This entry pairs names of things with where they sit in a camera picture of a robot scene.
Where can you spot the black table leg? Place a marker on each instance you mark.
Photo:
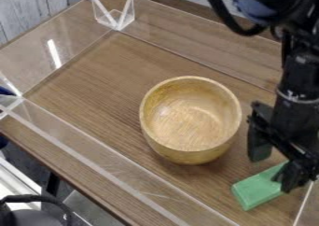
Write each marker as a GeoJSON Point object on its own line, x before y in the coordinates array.
{"type": "Point", "coordinates": [53, 184]}

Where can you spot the grey metal base plate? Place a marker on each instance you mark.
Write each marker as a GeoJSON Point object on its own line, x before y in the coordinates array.
{"type": "Point", "coordinates": [32, 217]}

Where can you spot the blue object at left edge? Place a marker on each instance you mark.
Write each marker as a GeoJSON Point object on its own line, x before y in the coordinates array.
{"type": "Point", "coordinates": [4, 92]}

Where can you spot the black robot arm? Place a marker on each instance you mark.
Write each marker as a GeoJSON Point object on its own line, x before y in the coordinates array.
{"type": "Point", "coordinates": [292, 20]}

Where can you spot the clear acrylic corner bracket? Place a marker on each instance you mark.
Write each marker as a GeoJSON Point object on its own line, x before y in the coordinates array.
{"type": "Point", "coordinates": [115, 19]}

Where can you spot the clear acrylic enclosure wall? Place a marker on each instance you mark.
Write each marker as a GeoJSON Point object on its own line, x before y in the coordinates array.
{"type": "Point", "coordinates": [79, 76]}

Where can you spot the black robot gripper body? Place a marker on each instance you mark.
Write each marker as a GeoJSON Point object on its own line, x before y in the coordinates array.
{"type": "Point", "coordinates": [291, 124]}

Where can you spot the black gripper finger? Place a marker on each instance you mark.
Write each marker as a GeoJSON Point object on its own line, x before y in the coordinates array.
{"type": "Point", "coordinates": [259, 145]}
{"type": "Point", "coordinates": [292, 175]}

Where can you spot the green rectangular block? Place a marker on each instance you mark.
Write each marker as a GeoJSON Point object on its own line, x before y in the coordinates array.
{"type": "Point", "coordinates": [255, 190]}

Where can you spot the brown wooden bowl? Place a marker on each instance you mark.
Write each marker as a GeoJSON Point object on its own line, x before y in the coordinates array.
{"type": "Point", "coordinates": [190, 118]}

